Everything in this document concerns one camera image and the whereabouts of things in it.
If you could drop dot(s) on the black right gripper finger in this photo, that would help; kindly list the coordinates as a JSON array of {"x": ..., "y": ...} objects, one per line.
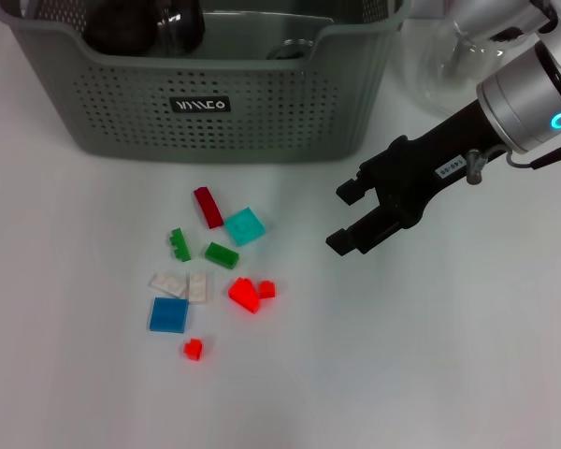
[
  {"x": 364, "y": 234},
  {"x": 350, "y": 191}
]

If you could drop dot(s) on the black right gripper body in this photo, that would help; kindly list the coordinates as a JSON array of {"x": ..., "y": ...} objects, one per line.
[{"x": 425, "y": 163}]

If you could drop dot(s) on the small red building brick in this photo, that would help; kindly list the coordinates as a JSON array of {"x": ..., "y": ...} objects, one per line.
[
  {"x": 193, "y": 350},
  {"x": 267, "y": 291}
]

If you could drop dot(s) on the red sloped building brick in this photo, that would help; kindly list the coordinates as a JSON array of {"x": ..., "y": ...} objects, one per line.
[{"x": 243, "y": 294}]

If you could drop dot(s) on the grey perforated storage bin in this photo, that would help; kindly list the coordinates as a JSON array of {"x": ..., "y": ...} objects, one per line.
[{"x": 262, "y": 117}]

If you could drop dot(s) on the glass teapot steel infuser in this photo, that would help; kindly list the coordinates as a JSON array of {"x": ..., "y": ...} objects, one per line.
[{"x": 430, "y": 70}]

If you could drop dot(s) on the teal square building plate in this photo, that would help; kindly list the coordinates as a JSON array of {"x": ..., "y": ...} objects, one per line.
[{"x": 244, "y": 227}]

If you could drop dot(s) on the dark red long brick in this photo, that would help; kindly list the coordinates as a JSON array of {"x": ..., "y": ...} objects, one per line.
[{"x": 209, "y": 208}]

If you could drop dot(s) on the green rectangular building brick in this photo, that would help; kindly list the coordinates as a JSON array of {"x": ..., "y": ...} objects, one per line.
[{"x": 222, "y": 256}]

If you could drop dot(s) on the white flat building plate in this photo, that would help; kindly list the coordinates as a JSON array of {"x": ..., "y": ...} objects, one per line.
[
  {"x": 166, "y": 283},
  {"x": 198, "y": 290}
]

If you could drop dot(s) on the small green building brick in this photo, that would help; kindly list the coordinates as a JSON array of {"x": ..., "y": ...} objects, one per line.
[{"x": 181, "y": 245}]

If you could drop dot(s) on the blue square building plate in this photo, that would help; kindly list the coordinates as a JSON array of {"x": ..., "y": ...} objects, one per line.
[{"x": 168, "y": 315}]

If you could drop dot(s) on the black round teapot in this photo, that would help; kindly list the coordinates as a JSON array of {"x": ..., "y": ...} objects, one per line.
[{"x": 117, "y": 33}]

